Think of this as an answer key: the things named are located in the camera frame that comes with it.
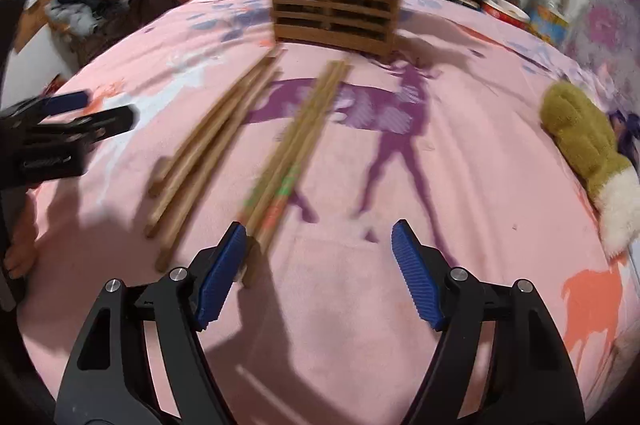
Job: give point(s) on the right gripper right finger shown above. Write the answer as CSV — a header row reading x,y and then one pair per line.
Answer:
x,y
530,378

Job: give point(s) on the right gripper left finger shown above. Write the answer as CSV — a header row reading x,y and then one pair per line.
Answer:
x,y
107,379

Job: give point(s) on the person left hand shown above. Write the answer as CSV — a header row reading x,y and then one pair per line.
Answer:
x,y
23,252

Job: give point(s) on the chair with clothes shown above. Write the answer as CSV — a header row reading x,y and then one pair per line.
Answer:
x,y
89,27

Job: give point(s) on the pink deer tablecloth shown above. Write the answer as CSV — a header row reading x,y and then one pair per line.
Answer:
x,y
447,138

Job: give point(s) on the green plush mitten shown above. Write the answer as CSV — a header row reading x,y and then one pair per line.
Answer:
x,y
585,137

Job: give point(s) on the purple ribbon bow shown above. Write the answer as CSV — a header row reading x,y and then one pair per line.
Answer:
x,y
626,130

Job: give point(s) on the clear oil bottle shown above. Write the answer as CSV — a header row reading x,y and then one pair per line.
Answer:
x,y
550,20

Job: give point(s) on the red white bowl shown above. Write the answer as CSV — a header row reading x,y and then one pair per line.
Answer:
x,y
506,12

